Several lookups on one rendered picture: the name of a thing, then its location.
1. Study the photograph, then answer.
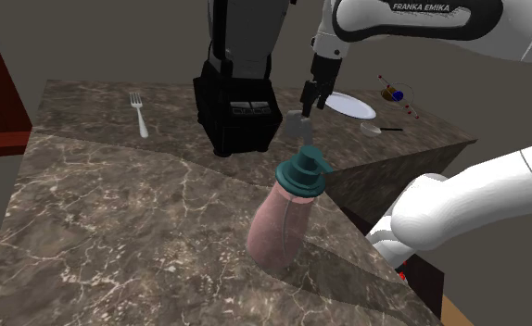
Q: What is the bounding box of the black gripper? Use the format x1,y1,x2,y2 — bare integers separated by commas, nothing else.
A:
299,52,344,119

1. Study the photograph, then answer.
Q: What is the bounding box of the white plate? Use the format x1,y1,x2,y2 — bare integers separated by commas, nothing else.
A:
323,91,378,121

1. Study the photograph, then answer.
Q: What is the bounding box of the atom model figure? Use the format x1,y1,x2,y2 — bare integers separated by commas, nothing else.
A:
376,74,421,120

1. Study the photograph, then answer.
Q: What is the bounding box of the pink soap dispenser teal pump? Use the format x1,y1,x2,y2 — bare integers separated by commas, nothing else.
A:
246,144,336,275

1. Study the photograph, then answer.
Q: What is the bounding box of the silver fork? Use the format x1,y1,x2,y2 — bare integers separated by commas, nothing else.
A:
129,91,150,140

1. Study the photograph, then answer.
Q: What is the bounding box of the white scoop with black handle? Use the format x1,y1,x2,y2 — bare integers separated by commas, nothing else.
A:
359,121,405,138

